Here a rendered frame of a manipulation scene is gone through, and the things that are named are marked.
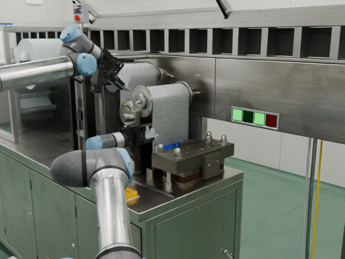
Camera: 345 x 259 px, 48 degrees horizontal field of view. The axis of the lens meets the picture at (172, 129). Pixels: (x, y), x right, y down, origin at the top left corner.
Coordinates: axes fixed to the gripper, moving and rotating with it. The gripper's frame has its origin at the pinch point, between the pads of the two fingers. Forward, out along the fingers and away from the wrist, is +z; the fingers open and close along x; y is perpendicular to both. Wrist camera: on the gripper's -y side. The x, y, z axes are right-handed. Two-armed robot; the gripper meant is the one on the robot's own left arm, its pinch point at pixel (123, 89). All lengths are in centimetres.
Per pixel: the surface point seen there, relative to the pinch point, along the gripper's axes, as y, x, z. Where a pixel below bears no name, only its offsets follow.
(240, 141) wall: 96, 137, 279
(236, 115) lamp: 18, -27, 42
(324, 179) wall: 83, 29, 292
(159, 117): -0.1, -4.2, 21.8
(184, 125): 5.5, -4.1, 38.4
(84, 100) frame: -7.8, 30.3, 4.3
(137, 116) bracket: -4.3, 3.0, 15.9
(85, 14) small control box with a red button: 36, 54, -9
